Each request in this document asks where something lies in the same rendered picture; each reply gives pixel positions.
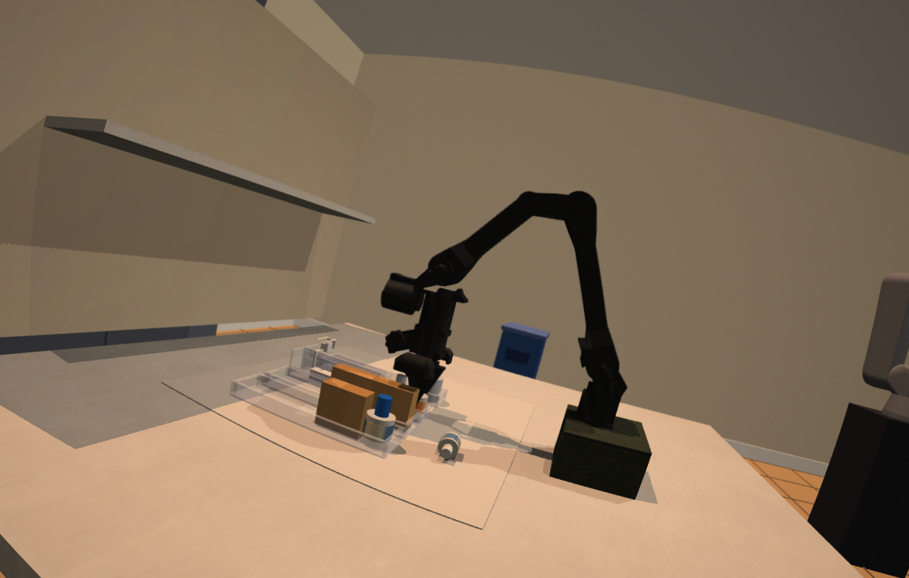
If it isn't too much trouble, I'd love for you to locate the jar with blue lid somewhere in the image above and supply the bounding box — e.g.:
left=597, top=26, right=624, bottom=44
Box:
left=363, top=394, right=396, bottom=440

